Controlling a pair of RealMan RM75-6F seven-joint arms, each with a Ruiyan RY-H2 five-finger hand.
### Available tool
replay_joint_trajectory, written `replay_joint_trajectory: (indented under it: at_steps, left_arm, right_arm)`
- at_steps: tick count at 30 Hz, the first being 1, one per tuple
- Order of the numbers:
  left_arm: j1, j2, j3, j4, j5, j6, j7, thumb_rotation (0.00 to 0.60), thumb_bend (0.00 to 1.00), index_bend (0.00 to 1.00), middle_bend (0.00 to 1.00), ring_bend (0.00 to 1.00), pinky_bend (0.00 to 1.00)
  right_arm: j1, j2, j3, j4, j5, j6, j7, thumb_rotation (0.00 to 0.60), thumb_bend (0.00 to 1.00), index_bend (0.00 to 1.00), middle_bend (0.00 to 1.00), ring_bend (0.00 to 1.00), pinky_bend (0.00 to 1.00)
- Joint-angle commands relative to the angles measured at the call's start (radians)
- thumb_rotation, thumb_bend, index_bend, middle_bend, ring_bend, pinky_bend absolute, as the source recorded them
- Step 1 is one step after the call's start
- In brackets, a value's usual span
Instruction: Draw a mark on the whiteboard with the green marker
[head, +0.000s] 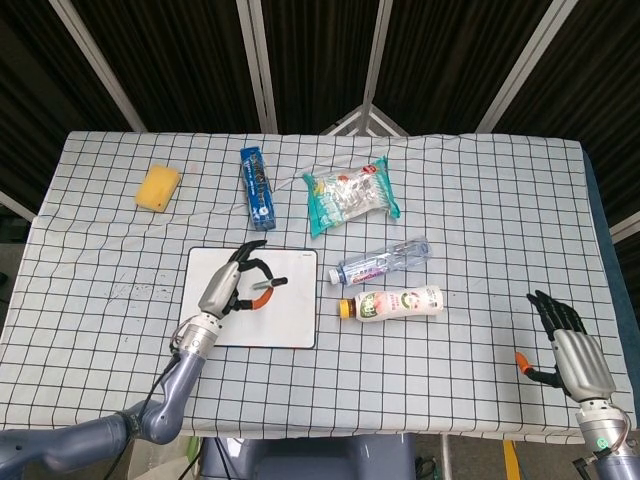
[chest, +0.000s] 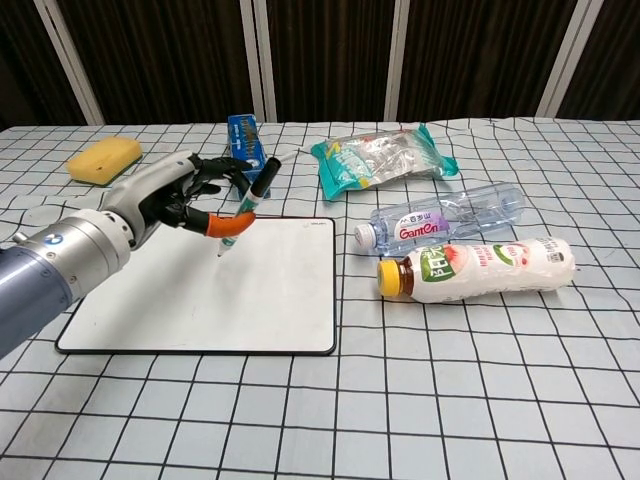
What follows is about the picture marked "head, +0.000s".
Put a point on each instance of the teal clear snack package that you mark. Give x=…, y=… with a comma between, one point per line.
x=350, y=195

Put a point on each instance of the white drink bottle yellow cap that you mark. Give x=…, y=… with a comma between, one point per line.
x=400, y=302

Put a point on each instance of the yellow sponge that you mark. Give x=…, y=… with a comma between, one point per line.
x=157, y=189

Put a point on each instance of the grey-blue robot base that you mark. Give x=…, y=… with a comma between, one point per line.
x=310, y=457

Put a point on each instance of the white black checked tablecloth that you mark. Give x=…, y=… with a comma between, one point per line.
x=450, y=350

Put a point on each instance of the black folding screen white frame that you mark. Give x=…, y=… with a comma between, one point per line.
x=200, y=60

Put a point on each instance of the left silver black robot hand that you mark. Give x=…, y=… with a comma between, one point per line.
x=220, y=287

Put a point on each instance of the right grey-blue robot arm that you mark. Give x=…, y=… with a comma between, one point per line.
x=600, y=425

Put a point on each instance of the clear water bottle white cap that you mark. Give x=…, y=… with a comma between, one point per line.
x=385, y=262

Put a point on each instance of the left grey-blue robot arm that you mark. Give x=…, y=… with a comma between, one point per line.
x=182, y=375

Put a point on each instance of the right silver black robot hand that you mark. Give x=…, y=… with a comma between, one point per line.
x=582, y=365

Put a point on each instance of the green whiteboard marker black cap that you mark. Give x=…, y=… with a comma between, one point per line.
x=279, y=281

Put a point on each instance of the white dry-erase board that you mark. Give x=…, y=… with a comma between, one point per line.
x=290, y=310

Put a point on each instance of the blue cardboard box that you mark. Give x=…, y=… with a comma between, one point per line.
x=259, y=192

